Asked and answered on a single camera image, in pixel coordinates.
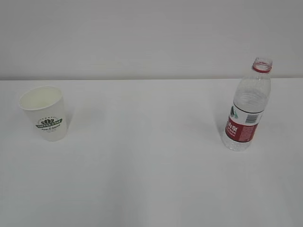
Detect white paper cup green logo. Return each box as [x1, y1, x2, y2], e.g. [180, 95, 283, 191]
[19, 86, 67, 141]

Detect clear water bottle red label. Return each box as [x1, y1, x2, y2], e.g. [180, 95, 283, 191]
[221, 57, 273, 151]

